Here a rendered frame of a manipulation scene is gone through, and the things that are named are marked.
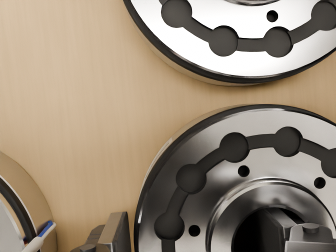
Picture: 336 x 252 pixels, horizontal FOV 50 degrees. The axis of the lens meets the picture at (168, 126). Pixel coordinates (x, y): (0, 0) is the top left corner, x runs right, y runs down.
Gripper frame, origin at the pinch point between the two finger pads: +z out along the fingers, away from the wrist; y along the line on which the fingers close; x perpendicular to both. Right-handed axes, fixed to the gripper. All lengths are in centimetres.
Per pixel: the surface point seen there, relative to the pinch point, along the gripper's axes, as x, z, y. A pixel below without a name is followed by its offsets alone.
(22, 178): 2.8, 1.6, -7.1
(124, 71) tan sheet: 7.1, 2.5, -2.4
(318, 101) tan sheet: 5.0, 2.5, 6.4
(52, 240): -0.1, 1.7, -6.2
